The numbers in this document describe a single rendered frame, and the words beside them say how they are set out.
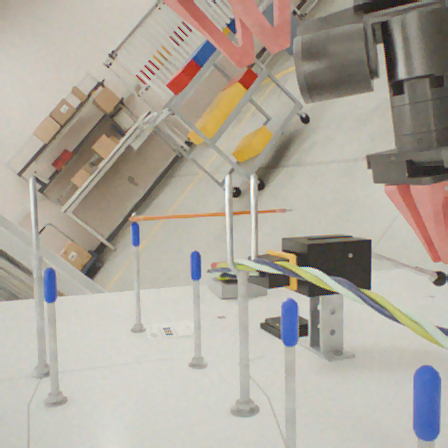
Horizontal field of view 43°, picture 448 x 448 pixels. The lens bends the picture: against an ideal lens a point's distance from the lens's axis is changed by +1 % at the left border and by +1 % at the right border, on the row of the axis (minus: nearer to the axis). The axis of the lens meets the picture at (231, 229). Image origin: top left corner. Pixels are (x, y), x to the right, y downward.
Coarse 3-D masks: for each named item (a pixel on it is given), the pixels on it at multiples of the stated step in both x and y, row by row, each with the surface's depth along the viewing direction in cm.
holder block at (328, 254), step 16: (288, 240) 43; (304, 240) 43; (320, 240) 42; (336, 240) 42; (352, 240) 42; (368, 240) 43; (320, 256) 41; (336, 256) 42; (352, 256) 42; (368, 256) 43; (336, 272) 42; (352, 272) 42; (368, 272) 43; (304, 288) 41; (320, 288) 41; (368, 288) 43
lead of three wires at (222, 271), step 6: (222, 264) 34; (240, 264) 32; (210, 270) 36; (216, 270) 35; (222, 270) 34; (228, 270) 34; (216, 276) 38; (222, 276) 39; (228, 276) 39; (234, 276) 40; (252, 276) 41
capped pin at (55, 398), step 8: (48, 272) 34; (48, 280) 34; (56, 280) 35; (48, 288) 34; (56, 288) 35; (48, 296) 34; (56, 296) 35; (48, 304) 35; (48, 312) 35; (48, 320) 35; (48, 328) 35; (56, 328) 35; (56, 336) 35; (56, 344) 35; (56, 352) 35; (56, 360) 35; (56, 368) 35; (56, 376) 35; (56, 384) 35; (56, 392) 35; (48, 400) 35; (56, 400) 35; (64, 400) 35
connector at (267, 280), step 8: (248, 256) 42; (264, 256) 42; (272, 256) 42; (296, 256) 42; (304, 256) 42; (296, 264) 41; (304, 264) 41; (264, 272) 40; (248, 280) 43; (256, 280) 42; (264, 280) 41; (272, 280) 40; (280, 280) 40; (288, 280) 41; (296, 280) 41; (304, 280) 41; (272, 288) 40
